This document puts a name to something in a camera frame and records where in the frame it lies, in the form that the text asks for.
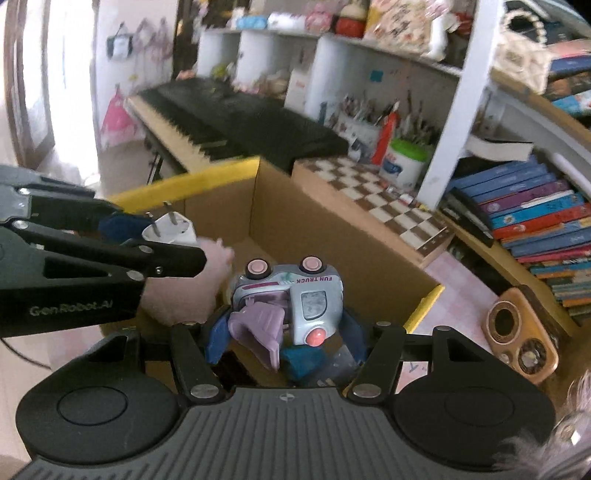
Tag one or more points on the red round doll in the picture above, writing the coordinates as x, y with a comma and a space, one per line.
351, 21

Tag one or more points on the pink backpack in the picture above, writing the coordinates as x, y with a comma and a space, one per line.
117, 117

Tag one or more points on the pink hanging bags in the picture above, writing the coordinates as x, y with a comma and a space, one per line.
152, 39

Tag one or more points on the green toy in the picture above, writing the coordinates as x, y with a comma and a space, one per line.
222, 70

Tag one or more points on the red glue bottle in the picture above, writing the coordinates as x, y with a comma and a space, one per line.
385, 138

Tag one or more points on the pink pig plush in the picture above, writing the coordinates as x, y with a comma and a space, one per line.
184, 295

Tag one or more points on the yellow cardboard box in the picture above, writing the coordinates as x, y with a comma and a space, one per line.
300, 221

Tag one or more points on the pink tissue pack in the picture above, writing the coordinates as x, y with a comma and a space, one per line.
320, 17

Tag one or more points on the silver toy truck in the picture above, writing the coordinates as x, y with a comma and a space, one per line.
309, 300

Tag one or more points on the wooden chessboard box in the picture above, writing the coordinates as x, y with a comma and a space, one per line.
369, 198

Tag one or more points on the ceramic pig ornament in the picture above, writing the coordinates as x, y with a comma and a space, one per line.
401, 23

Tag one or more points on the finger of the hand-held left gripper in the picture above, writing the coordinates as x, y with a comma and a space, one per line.
175, 263
117, 228

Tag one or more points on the white bookshelf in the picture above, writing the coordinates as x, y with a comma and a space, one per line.
461, 115

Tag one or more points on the white charger plug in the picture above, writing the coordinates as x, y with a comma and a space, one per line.
173, 233

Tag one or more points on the row of colourful books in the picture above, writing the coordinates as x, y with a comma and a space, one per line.
572, 78
531, 217

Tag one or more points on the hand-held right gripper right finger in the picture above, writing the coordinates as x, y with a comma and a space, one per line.
353, 327

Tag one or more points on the fluffy purple sleeve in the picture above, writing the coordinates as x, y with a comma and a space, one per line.
521, 450

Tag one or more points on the white tissue pack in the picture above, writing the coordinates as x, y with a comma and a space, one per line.
286, 21

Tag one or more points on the black electronic keyboard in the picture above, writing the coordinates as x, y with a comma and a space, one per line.
240, 115

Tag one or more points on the black keyboard stand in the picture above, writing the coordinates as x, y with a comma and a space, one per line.
157, 164

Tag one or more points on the thick paperback book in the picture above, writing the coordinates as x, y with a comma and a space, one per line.
498, 148

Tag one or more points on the white pen cup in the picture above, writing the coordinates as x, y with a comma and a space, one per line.
360, 134

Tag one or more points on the white pearl handbag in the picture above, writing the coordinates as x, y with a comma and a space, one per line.
524, 55

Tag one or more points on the white tub green lid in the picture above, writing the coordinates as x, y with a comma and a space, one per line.
405, 168

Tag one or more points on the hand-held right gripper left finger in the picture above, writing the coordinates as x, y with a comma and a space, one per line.
217, 339

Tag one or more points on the brown retro radio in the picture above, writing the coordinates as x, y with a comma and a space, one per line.
519, 332

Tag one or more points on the blue tissue pack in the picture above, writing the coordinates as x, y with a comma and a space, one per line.
251, 22

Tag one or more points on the red and white box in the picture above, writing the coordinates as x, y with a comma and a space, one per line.
297, 90

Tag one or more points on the white tote bag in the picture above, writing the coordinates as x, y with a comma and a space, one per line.
120, 45

